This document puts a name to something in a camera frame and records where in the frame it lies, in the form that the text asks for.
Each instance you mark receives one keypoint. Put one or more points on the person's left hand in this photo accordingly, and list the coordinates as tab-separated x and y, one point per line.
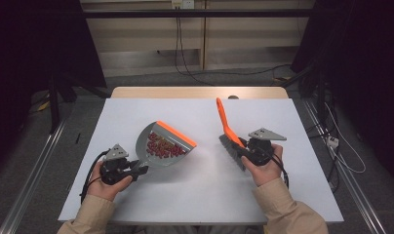
102	190

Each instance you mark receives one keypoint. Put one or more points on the heap of red beans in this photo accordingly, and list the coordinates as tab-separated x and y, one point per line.
164	148

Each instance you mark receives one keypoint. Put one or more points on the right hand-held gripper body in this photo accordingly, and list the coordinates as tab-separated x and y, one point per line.
260	148

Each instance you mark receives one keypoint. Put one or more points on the aluminium floor rail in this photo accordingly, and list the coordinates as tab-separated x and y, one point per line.
32	175
351	182

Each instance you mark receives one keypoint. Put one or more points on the black metal stand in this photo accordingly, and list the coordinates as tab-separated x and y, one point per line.
54	104

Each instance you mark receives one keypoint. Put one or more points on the wooden table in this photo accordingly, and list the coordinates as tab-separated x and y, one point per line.
185	92

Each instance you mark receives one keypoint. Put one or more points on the black horizontal bar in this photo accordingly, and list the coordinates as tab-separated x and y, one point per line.
217	13

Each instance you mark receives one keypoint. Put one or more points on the person's right hand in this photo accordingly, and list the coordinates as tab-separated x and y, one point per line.
265	170

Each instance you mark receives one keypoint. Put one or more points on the white wall socket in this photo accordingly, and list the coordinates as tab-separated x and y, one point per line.
182	3

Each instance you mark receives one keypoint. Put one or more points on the orange brush with grey bristles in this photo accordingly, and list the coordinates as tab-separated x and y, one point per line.
227	126

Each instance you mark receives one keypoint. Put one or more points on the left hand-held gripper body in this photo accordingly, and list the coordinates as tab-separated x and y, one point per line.
115	169

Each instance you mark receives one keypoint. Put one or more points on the grey dustpan with orange edge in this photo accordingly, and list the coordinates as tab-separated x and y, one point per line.
165	156

